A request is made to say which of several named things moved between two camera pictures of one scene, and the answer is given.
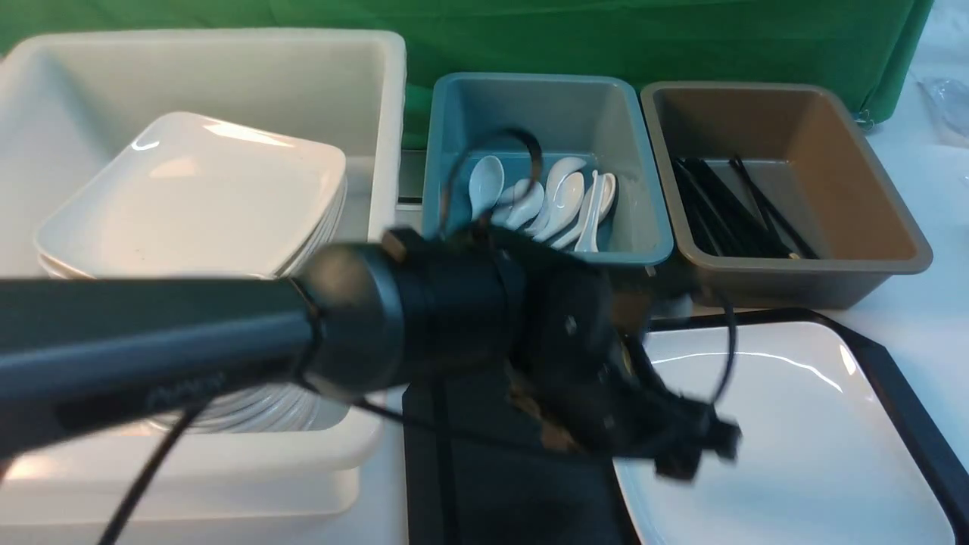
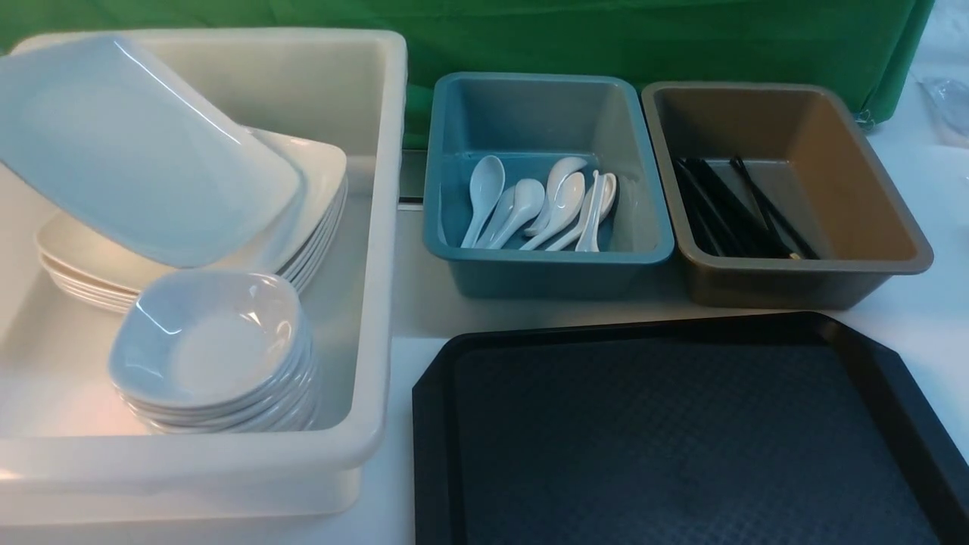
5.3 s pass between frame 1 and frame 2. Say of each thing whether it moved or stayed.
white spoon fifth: stayed
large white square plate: moved
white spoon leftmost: stayed
